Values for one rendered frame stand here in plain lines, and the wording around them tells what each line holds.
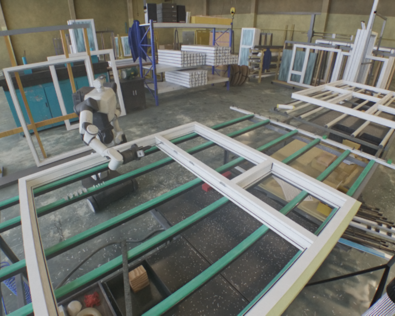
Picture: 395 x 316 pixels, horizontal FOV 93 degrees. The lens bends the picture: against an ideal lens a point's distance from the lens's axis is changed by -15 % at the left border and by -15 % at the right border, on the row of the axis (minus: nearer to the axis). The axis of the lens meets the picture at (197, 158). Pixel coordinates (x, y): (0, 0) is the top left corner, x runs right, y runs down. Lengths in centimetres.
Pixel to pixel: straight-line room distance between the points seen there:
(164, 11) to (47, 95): 320
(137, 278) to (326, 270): 162
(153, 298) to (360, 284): 171
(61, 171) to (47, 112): 360
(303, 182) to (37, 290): 144
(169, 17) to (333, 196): 531
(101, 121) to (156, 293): 136
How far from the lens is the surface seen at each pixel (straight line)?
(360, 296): 226
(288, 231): 113
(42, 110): 519
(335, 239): 115
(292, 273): 96
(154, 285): 127
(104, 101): 186
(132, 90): 534
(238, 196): 124
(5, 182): 377
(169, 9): 593
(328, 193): 144
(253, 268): 134
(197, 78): 596
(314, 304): 204
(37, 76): 503
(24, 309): 110
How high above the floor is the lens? 171
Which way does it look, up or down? 31 degrees down
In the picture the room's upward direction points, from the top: straight up
